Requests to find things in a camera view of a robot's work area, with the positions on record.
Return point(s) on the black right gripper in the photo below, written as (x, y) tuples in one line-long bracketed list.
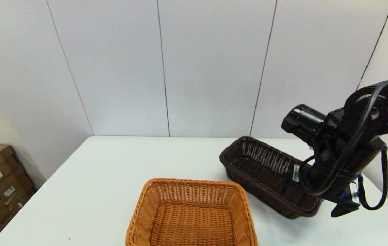
[(354, 171)]

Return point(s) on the dark brown wicker basket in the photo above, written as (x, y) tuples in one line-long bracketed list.
[(248, 164)]

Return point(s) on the orange wicker basket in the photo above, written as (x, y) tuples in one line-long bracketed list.
[(190, 218)]

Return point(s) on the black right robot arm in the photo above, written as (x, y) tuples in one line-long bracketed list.
[(303, 119)]

